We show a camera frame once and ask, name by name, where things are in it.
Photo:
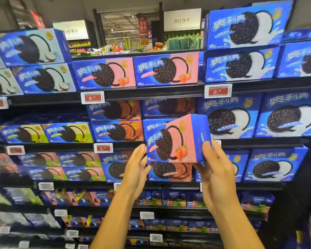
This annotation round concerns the person's right hand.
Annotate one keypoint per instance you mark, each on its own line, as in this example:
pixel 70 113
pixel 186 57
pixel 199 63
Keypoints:
pixel 219 181

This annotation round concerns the person's left hand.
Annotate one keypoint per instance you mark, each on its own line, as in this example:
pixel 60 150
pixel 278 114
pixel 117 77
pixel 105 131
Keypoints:
pixel 134 173

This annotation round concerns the person's left thumb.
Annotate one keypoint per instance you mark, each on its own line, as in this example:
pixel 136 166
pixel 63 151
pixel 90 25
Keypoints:
pixel 149 169

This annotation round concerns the person's right thumb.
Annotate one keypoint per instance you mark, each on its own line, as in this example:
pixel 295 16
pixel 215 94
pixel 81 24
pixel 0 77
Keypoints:
pixel 198 168

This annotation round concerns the pink strawberry cookie box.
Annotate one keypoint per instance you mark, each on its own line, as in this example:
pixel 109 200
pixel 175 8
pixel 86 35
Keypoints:
pixel 189 137
pixel 103 73
pixel 165 69

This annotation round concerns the person's right forearm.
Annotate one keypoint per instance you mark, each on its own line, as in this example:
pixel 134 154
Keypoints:
pixel 235 228

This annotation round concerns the person's left forearm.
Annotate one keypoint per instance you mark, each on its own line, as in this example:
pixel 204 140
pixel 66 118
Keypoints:
pixel 116 223

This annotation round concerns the row of small cookie packs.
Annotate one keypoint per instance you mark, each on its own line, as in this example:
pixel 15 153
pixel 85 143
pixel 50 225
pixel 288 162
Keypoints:
pixel 171 225
pixel 173 198

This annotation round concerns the blue peach-green cookie box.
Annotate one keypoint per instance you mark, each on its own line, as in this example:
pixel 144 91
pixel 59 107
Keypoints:
pixel 45 174
pixel 84 174
pixel 79 159
pixel 40 159

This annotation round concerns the black metal shelf rack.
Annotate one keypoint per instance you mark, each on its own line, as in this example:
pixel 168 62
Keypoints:
pixel 155 94

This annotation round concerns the blue yellow-green cookie box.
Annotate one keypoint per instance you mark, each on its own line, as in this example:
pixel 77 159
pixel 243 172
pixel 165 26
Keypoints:
pixel 23 134
pixel 67 132

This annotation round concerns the stack of green packets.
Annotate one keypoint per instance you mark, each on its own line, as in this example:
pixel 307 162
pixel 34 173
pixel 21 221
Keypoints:
pixel 182 43

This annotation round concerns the silver snack packets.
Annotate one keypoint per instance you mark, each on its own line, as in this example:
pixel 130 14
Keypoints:
pixel 28 220

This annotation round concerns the green snack packets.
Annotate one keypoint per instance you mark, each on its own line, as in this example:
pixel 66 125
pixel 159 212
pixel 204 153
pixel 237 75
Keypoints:
pixel 18 196

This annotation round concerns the red hanging banner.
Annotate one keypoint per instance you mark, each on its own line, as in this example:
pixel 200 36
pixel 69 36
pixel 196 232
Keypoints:
pixel 143 26
pixel 38 20

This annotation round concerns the black support pillar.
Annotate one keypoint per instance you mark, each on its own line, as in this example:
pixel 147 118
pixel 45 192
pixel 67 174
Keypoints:
pixel 161 25

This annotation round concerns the white hanging aisle sign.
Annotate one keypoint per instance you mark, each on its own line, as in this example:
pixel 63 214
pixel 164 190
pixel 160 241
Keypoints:
pixel 182 20
pixel 71 30

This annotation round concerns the stack of white-cream cookie boxes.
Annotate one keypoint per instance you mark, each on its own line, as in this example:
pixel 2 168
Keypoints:
pixel 248 25

